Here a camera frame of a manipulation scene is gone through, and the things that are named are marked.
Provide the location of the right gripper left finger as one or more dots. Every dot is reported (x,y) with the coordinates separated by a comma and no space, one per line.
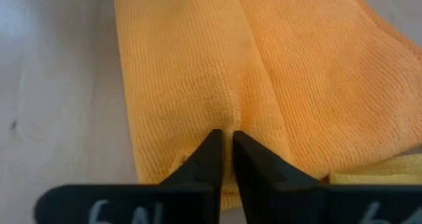
(207,161)

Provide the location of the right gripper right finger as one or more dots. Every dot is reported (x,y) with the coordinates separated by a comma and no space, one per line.
(260,171)

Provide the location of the yellow microfiber towel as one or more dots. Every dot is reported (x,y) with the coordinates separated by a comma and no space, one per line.
(379,173)

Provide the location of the orange microfiber towel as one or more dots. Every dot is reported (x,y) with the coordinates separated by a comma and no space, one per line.
(263,69)

